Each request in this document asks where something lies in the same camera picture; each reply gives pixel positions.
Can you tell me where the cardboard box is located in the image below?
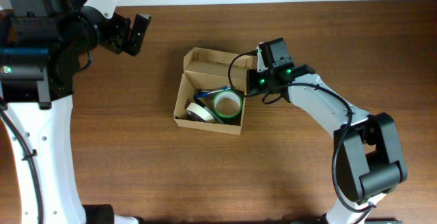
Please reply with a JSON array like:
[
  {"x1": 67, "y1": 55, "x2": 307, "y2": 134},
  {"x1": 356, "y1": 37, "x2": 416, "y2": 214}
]
[{"x1": 173, "y1": 47, "x2": 257, "y2": 135}]

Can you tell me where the blue pen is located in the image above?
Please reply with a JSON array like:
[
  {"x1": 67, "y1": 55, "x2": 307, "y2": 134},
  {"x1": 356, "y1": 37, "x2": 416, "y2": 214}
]
[{"x1": 194, "y1": 86, "x2": 231, "y2": 98}]

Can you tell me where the black silver pen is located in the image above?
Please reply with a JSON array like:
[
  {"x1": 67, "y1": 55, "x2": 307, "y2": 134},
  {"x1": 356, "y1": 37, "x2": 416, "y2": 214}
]
[{"x1": 193, "y1": 96, "x2": 224, "y2": 124}]

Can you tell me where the white masking tape roll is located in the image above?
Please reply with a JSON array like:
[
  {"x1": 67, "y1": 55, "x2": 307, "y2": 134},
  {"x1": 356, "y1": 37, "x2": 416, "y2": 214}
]
[{"x1": 186, "y1": 102, "x2": 216, "y2": 123}]

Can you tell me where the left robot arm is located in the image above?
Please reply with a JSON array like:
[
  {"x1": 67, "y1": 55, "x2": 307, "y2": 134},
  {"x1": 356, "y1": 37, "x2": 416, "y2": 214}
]
[{"x1": 1, "y1": 0, "x2": 151, "y2": 223}]

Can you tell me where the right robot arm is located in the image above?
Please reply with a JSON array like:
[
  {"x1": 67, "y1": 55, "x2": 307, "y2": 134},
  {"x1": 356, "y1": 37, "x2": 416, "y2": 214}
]
[{"x1": 246, "y1": 38, "x2": 408, "y2": 223}]

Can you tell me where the green tape roll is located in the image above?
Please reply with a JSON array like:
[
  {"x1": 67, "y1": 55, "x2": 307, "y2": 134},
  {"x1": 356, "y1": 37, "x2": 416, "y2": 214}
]
[{"x1": 212, "y1": 90, "x2": 243, "y2": 121}]

